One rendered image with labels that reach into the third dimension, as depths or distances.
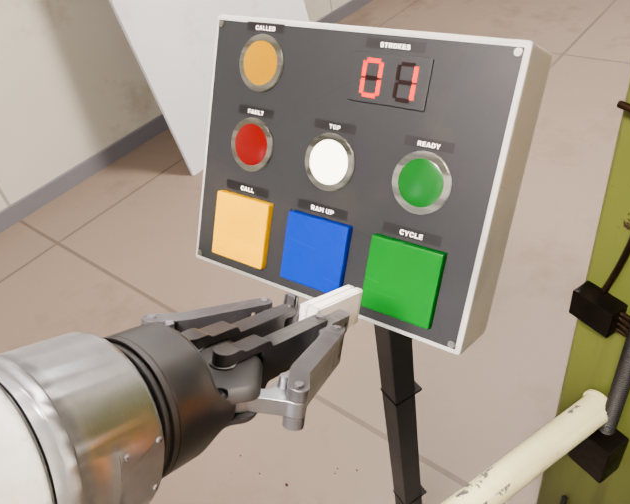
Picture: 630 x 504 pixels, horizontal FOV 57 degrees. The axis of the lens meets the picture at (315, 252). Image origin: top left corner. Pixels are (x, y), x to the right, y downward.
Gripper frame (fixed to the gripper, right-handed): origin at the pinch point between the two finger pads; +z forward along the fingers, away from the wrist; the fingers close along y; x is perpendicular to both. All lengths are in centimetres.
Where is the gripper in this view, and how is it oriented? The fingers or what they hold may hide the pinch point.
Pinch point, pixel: (330, 314)
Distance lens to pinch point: 44.7
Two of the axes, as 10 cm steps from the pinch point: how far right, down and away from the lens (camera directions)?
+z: 5.4, -1.6, 8.3
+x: 1.4, -9.5, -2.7
